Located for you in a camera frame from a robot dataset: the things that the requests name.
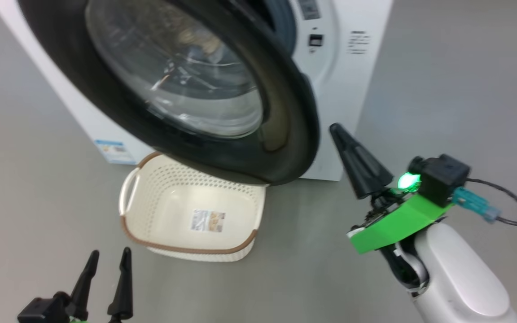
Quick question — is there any teal cable connector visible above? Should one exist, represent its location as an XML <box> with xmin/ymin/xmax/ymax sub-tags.
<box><xmin>454</xmin><ymin>186</ymin><xmax>501</xmax><ymax>223</ymax></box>

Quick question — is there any cream perforated laundry basket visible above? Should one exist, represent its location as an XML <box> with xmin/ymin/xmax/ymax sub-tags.
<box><xmin>118</xmin><ymin>152</ymin><xmax>267</xmax><ymax>263</ymax></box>

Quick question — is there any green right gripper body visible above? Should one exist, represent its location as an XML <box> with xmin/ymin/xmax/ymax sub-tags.
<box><xmin>348</xmin><ymin>188</ymin><xmax>454</xmax><ymax>255</ymax></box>

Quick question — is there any white front-load washing machine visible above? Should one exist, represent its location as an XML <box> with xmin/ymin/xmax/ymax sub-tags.
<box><xmin>0</xmin><ymin>0</ymin><xmax>394</xmax><ymax>182</ymax></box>

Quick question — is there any black washing machine door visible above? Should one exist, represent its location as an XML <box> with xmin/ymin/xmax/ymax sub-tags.
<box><xmin>18</xmin><ymin>0</ymin><xmax>320</xmax><ymax>187</ymax></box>

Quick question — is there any thin black camera cable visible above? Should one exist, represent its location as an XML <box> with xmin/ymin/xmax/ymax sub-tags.
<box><xmin>465</xmin><ymin>178</ymin><xmax>517</xmax><ymax>247</ymax></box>

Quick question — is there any paper label in basket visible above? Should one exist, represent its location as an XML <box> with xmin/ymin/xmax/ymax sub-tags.
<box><xmin>191</xmin><ymin>210</ymin><xmax>226</xmax><ymax>233</ymax></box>

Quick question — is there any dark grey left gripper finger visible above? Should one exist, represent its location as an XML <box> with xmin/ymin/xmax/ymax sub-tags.
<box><xmin>68</xmin><ymin>250</ymin><xmax>100</xmax><ymax>320</ymax></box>
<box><xmin>107</xmin><ymin>247</ymin><xmax>133</xmax><ymax>321</ymax></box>

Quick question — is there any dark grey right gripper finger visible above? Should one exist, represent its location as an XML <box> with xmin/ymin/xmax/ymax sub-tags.
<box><xmin>329</xmin><ymin>123</ymin><xmax>394</xmax><ymax>200</ymax></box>

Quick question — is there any blue energy label sticker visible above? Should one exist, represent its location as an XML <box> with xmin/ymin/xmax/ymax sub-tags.
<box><xmin>93</xmin><ymin>139</ymin><xmax>136</xmax><ymax>165</ymax></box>

